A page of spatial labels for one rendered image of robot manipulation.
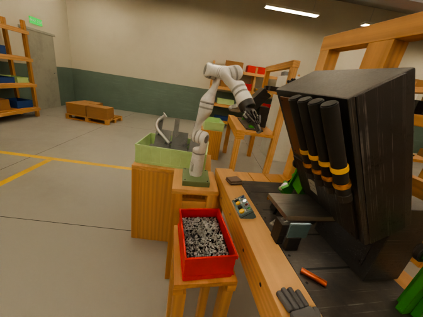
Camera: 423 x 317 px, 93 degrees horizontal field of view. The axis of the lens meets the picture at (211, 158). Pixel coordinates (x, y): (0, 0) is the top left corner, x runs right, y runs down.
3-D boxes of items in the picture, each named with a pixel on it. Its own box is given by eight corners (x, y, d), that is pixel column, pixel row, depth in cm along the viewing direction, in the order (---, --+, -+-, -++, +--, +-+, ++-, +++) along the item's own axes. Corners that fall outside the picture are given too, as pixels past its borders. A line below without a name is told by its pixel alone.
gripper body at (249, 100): (245, 95, 88) (254, 113, 86) (255, 98, 94) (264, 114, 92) (233, 105, 93) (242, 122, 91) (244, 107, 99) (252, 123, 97)
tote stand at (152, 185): (131, 237, 198) (131, 164, 170) (147, 206, 246) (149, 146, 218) (199, 245, 201) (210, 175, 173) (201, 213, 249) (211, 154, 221)
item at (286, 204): (284, 222, 73) (287, 216, 72) (266, 198, 88) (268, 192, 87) (370, 223, 82) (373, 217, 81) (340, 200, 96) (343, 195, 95)
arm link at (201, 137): (211, 131, 136) (208, 154, 143) (199, 127, 140) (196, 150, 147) (204, 134, 128) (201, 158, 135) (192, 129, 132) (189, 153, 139)
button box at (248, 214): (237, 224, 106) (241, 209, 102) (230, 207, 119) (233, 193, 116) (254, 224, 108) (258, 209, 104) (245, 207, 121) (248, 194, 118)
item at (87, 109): (65, 118, 554) (63, 102, 538) (85, 114, 630) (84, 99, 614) (107, 125, 552) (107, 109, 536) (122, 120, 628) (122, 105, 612)
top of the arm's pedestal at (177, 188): (171, 194, 133) (172, 188, 132) (174, 172, 163) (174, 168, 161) (218, 196, 139) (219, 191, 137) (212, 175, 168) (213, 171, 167)
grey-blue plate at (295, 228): (282, 250, 88) (292, 224, 83) (281, 247, 90) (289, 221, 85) (302, 250, 90) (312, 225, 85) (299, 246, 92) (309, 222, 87)
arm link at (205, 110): (203, 102, 136) (216, 105, 133) (195, 140, 144) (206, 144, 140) (196, 100, 128) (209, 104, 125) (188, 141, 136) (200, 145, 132)
